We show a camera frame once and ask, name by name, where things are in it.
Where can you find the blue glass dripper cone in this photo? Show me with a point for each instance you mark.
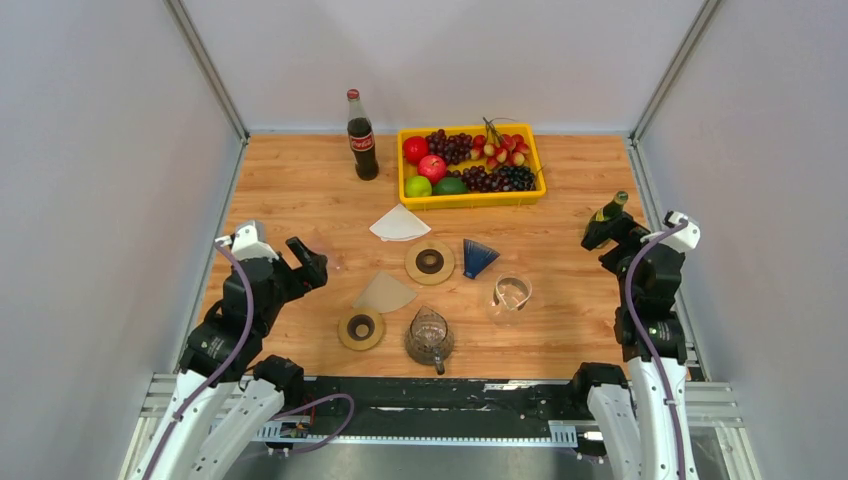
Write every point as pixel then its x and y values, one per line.
pixel 477 257

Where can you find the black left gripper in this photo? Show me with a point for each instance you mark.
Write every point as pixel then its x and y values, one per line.
pixel 311 275

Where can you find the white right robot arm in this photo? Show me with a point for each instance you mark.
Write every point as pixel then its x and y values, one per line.
pixel 640 408

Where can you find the dark grape bunch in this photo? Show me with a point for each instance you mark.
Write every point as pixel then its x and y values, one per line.
pixel 504 179

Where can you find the white paper coffee filter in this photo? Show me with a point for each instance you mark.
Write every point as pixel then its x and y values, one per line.
pixel 399 225

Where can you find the dark green lime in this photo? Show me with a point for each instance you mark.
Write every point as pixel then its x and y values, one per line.
pixel 449 185

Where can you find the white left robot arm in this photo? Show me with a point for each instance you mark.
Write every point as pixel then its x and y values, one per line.
pixel 223 394

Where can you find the clear glass server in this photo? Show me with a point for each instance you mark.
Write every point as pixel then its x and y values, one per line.
pixel 509 298

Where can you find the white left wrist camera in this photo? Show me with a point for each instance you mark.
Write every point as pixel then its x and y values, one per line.
pixel 248 242

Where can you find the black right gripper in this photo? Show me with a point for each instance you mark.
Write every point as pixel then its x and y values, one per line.
pixel 622 229

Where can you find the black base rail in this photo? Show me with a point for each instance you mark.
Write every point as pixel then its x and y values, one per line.
pixel 440 411

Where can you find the glass cola bottle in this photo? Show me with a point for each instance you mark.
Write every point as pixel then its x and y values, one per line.
pixel 361 138

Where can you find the red cherries bunch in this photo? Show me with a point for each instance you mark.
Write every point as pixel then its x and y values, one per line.
pixel 499 142

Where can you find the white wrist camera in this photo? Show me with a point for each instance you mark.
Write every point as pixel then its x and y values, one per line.
pixel 248 242
pixel 682 233

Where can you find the pink red apple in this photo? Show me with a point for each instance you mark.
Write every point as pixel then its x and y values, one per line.
pixel 433 168

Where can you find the purple grape bunch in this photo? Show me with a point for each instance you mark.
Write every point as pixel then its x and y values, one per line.
pixel 452 148

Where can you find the light green apple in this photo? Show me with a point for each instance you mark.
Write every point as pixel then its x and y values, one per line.
pixel 417 187

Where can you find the glass pitcher with handle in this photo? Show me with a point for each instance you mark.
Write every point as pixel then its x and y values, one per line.
pixel 429 340

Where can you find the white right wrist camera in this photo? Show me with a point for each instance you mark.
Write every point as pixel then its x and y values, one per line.
pixel 682 233

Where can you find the yellow plastic fruit tray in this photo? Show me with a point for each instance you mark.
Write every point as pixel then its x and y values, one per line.
pixel 471 200

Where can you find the green champagne bottle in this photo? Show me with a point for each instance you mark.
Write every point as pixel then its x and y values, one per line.
pixel 606 212

